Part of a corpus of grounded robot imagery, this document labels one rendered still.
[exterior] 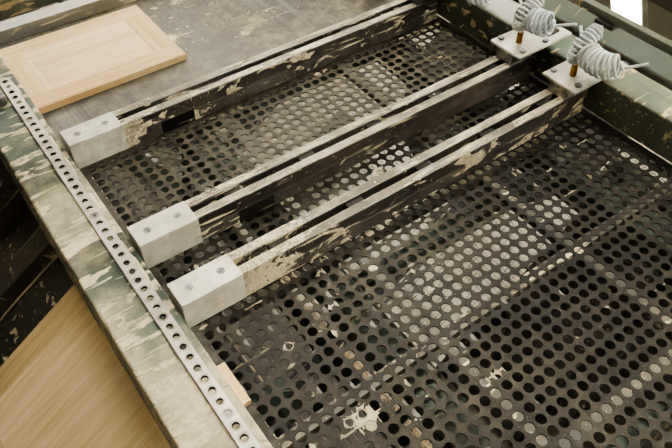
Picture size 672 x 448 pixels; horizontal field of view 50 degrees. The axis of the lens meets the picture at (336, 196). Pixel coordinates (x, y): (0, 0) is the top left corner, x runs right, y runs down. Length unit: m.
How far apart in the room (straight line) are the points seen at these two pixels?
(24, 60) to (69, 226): 0.69
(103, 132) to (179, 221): 0.34
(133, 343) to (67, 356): 0.47
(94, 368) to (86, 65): 0.79
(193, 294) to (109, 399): 0.41
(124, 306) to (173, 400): 0.22
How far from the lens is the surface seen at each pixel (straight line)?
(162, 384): 1.25
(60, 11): 2.22
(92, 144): 1.69
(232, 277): 1.32
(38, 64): 2.06
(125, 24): 2.15
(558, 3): 2.53
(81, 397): 1.70
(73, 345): 1.75
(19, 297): 1.95
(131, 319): 1.33
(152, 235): 1.42
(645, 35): 1.71
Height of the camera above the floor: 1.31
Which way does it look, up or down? 3 degrees down
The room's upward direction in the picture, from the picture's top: 42 degrees clockwise
